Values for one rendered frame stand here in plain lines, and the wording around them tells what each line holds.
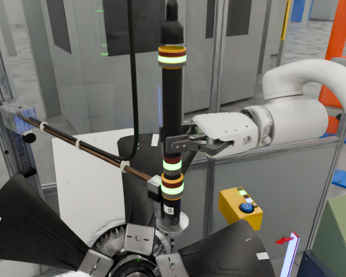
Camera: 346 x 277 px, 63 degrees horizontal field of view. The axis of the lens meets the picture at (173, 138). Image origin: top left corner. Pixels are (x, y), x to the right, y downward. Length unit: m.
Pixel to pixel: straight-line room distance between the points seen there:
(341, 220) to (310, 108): 0.55
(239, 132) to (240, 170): 1.11
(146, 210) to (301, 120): 0.39
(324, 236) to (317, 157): 0.85
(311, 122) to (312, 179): 1.41
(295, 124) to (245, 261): 0.38
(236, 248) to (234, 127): 0.39
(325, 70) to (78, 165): 0.72
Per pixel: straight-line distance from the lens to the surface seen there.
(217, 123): 0.52
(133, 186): 0.73
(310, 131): 0.61
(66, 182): 0.94
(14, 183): 0.68
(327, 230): 1.12
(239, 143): 0.52
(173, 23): 0.44
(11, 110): 0.99
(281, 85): 0.59
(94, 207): 0.93
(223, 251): 0.79
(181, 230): 0.61
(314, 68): 0.56
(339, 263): 1.15
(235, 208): 1.09
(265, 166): 1.70
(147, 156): 0.72
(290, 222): 2.15
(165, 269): 0.74
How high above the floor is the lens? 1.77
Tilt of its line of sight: 27 degrees down
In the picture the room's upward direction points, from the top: straight up
